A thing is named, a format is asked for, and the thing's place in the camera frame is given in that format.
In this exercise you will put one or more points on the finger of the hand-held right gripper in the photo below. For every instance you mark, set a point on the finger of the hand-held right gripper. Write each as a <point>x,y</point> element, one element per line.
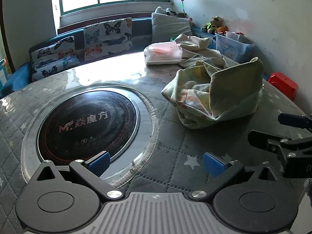
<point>292,156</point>
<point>292,120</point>

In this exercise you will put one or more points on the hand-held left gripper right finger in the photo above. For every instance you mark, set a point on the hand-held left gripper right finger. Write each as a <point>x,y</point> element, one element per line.
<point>213,165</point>

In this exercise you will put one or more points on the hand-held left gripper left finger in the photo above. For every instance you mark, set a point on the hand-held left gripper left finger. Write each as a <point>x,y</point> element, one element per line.
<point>100,163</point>

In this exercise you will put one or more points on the green printed garment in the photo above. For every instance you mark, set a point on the green printed garment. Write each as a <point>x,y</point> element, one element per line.
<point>219,97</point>

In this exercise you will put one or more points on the red plastic stool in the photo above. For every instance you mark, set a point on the red plastic stool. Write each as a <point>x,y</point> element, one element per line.
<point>284,85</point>

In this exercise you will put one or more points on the round black induction cooktop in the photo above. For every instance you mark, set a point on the round black induction cooktop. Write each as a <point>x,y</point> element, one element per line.
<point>85,121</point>

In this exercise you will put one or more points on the grey quilted tablecloth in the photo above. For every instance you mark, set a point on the grey quilted tablecloth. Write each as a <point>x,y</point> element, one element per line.
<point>170,146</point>

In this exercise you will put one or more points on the clear plastic storage box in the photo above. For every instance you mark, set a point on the clear plastic storage box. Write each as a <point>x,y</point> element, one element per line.
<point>231,47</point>

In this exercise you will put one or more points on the beige garment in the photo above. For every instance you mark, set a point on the beige garment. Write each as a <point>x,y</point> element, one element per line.
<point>202,51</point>

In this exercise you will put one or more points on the orange toy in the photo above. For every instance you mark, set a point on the orange toy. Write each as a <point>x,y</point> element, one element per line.
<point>221,29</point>

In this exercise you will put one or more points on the blue sofa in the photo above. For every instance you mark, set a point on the blue sofa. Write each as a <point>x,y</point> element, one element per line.
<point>22,75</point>

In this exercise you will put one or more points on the tissue pack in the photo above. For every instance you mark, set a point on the tissue pack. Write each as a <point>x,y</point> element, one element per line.
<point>162,52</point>

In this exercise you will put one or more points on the teddy bear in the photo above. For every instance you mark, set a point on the teddy bear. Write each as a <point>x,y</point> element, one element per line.
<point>213,24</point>

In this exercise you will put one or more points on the large butterfly print pillow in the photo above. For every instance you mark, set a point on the large butterfly print pillow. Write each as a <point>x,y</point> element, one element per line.
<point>107,37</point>

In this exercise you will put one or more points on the grey pillow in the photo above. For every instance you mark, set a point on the grey pillow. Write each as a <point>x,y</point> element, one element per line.
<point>170,28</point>

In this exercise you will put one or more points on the black white plush toy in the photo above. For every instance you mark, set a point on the black white plush toy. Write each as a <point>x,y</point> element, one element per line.
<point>170,11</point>

